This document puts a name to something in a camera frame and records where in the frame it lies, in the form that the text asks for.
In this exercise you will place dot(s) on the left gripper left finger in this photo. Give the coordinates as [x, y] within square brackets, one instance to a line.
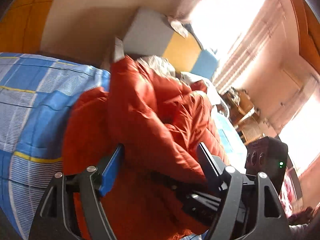
[55, 217]

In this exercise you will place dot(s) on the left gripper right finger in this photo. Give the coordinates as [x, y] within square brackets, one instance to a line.
[249, 206]

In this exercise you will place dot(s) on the orange puffer down jacket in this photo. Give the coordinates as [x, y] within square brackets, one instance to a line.
[160, 122]

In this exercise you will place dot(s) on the person's right hand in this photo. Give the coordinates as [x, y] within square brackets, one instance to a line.
[302, 217]

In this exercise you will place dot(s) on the wooden bedside shelf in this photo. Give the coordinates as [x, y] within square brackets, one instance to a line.
[243, 115]

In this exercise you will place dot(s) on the white patterned pillow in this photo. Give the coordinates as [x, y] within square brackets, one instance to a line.
[197, 82]

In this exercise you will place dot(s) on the blue plaid bed sheet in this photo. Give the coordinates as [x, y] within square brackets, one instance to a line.
[37, 95]

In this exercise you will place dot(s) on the pink striped curtain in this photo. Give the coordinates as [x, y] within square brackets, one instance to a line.
[233, 30]

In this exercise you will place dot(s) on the grey quilted garment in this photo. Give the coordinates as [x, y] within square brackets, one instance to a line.
[158, 64]

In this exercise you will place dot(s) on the grey yellow blue headboard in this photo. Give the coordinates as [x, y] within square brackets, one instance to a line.
[151, 34]

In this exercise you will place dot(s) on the orange wooden wardrobe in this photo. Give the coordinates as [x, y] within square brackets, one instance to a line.
[23, 24]

